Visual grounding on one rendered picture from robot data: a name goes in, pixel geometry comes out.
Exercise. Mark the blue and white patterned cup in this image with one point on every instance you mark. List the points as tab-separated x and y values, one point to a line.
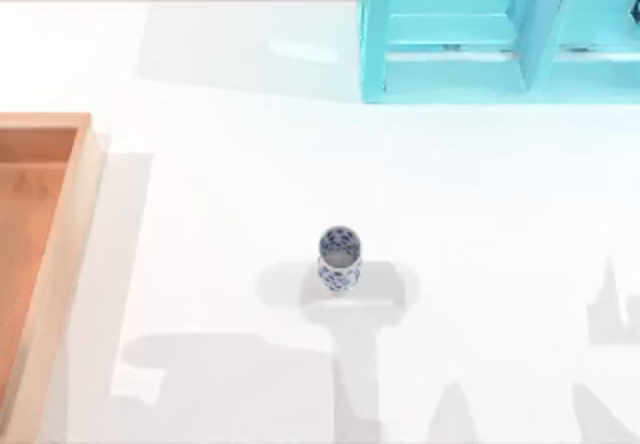
339	276

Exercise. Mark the shallow salmon-coloured box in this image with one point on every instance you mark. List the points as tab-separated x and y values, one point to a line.
45	244

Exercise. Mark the light blue rack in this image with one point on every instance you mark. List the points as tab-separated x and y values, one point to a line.
450	79

